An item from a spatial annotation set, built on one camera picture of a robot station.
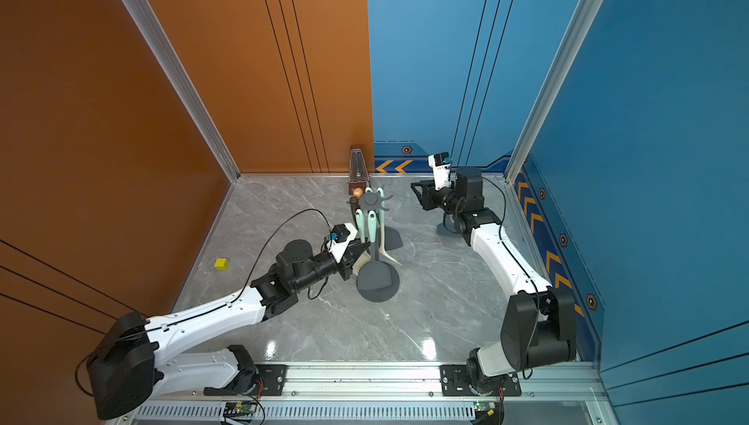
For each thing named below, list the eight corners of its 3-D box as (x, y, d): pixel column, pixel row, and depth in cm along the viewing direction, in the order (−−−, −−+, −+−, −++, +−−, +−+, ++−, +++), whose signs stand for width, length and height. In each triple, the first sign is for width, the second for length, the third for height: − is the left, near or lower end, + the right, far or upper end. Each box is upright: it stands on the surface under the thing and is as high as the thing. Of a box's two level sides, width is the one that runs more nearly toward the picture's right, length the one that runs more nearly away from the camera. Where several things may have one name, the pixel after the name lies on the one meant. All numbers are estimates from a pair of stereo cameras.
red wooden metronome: (352, 194, 117) (347, 159, 102) (356, 183, 121) (352, 147, 106) (364, 197, 116) (361, 161, 101) (369, 185, 120) (366, 149, 105)
